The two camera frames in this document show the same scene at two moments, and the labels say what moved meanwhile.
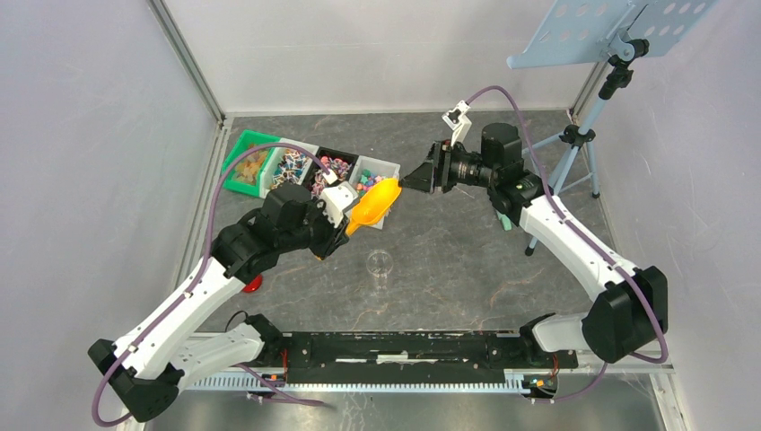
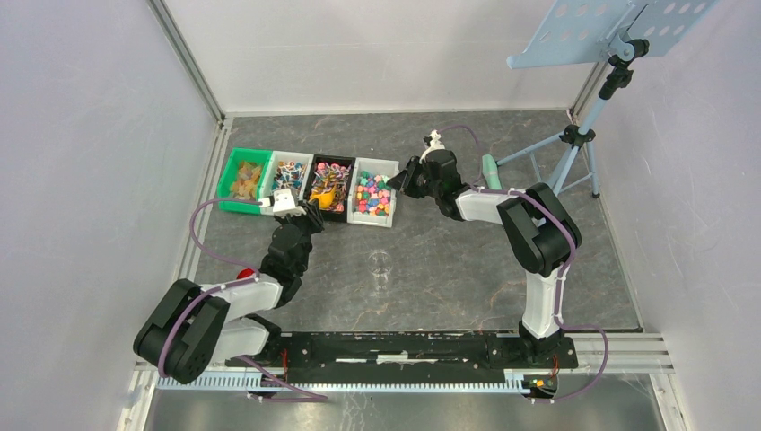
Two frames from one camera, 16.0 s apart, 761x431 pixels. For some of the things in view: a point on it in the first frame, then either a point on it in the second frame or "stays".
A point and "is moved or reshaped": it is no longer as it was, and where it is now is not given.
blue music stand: x=578 y=30 stays
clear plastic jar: x=380 y=263 stays
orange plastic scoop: x=373 y=204 is moved or reshaped
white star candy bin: x=366 y=171 stays
